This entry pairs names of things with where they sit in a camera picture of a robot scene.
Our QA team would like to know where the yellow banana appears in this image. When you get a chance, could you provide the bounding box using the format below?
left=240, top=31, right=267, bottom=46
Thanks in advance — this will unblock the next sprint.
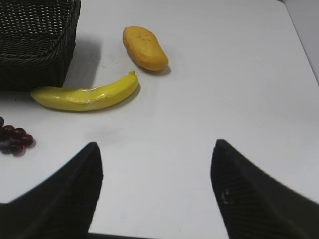
left=30, top=71, right=139, bottom=112

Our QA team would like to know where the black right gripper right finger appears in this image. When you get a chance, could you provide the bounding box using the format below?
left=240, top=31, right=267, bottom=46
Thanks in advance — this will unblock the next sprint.
left=210, top=139, right=319, bottom=239

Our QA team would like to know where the black wicker basket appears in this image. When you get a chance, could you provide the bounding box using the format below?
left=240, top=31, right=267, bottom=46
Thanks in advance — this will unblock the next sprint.
left=0, top=0, right=81, bottom=92

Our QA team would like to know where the red grape bunch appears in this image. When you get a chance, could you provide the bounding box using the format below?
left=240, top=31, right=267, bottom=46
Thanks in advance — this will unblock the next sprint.
left=0, top=117, right=34, bottom=156

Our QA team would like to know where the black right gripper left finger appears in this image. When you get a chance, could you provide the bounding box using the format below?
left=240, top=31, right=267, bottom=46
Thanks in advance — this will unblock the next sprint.
left=0, top=142, right=103, bottom=239

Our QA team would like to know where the yellow mango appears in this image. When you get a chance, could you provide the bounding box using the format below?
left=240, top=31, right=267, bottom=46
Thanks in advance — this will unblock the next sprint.
left=123, top=26, right=169, bottom=71

